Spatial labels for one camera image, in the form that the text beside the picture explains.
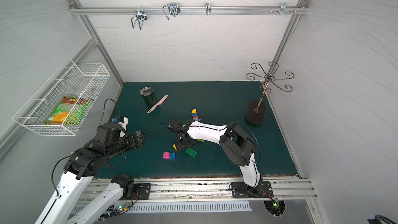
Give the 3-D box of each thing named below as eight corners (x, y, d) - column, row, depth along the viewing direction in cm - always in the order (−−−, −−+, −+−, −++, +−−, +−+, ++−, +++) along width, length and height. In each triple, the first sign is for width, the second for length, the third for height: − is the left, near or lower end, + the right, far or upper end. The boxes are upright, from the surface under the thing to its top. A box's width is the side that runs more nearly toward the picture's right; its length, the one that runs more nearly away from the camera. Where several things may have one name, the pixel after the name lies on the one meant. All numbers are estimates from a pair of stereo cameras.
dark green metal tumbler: (143, 106, 108) (137, 95, 99) (146, 97, 114) (141, 86, 105) (155, 106, 108) (151, 95, 99) (157, 97, 114) (153, 86, 105)
